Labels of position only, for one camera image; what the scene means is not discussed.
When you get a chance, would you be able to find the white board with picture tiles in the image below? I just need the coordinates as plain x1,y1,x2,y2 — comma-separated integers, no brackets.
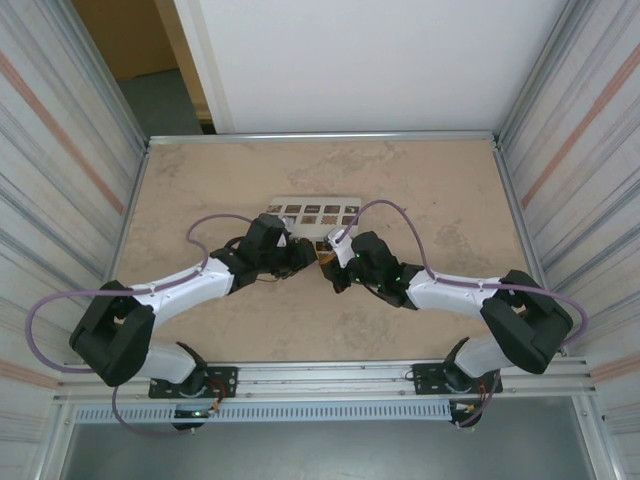
266,195,362,242

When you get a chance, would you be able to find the grey metal shelf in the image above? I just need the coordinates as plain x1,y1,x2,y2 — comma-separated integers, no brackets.
58,399,604,480

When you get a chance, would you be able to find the striped side panel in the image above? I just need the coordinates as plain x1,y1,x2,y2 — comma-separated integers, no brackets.
0,0,139,446
502,0,640,426

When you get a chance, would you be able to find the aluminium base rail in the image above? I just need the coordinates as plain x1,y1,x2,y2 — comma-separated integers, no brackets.
53,355,599,407

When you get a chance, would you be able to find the aluminium back frame bar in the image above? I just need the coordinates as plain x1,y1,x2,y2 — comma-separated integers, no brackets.
147,130,502,148

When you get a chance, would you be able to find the grey slotted cable duct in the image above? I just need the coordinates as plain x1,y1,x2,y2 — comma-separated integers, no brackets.
73,401,455,425

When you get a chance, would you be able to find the aluminium table side rail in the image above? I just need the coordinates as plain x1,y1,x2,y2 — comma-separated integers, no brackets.
492,144,552,297
102,144,151,290

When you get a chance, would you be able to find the orange base wire bundle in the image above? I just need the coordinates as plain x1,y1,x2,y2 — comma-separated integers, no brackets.
205,377,236,417
463,372,503,429

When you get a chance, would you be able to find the aluminium frame post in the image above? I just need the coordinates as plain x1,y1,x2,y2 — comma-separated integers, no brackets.
494,0,576,149
63,0,152,154

